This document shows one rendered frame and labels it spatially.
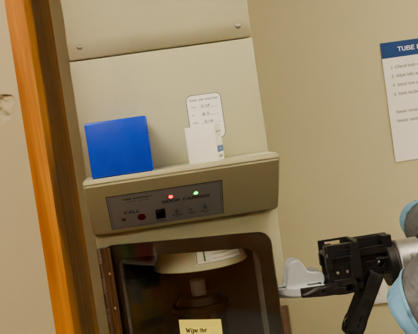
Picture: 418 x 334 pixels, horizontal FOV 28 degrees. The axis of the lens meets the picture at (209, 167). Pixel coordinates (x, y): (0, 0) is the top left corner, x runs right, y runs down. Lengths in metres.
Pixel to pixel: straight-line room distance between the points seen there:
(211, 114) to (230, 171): 0.14
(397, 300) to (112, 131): 0.53
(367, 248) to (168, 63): 0.46
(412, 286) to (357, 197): 0.86
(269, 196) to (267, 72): 0.54
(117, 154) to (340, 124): 0.73
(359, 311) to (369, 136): 0.66
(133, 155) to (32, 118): 0.17
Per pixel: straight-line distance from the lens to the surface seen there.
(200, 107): 1.45
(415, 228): 1.48
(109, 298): 1.46
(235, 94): 1.46
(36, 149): 1.37
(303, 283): 1.36
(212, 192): 1.38
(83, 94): 1.45
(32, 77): 1.37
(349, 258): 1.36
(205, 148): 1.37
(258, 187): 1.39
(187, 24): 1.46
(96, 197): 1.36
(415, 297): 1.10
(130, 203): 1.37
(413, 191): 1.99
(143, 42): 1.45
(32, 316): 1.94
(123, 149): 1.34
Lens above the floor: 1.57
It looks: 3 degrees down
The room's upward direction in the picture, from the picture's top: 8 degrees counter-clockwise
